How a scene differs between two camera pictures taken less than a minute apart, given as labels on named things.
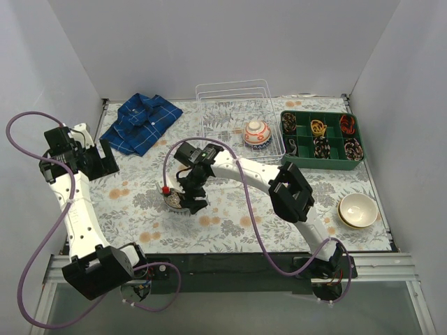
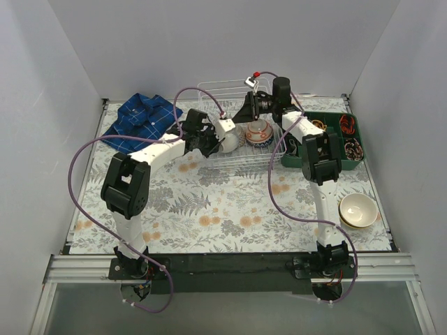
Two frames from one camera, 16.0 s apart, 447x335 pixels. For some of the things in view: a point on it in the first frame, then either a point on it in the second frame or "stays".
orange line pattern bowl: [256, 132] stays
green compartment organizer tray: [322, 140] stays
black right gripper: [193, 201] -> [253, 105]
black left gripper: [99, 160] -> [208, 140]
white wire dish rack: [238, 116] stays
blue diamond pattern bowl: [258, 146] stays
